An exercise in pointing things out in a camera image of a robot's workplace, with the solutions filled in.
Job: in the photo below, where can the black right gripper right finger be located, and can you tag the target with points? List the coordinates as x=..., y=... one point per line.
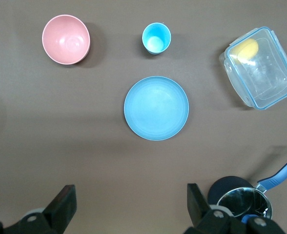
x=199, y=212

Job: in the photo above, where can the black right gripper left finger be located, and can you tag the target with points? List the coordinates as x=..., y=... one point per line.
x=60, y=209

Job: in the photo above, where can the blue plate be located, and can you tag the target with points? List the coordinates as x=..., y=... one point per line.
x=156, y=108

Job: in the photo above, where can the brown table cloth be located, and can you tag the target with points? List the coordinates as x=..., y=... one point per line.
x=109, y=158

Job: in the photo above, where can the clear plastic lidded container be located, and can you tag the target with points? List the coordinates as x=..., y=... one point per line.
x=263, y=73

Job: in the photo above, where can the yellow round fruit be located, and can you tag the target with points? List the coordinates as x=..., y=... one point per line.
x=247, y=50

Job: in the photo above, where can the pink bowl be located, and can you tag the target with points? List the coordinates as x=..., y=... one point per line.
x=65, y=39

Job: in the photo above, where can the blue cup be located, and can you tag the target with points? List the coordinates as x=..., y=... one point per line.
x=155, y=39

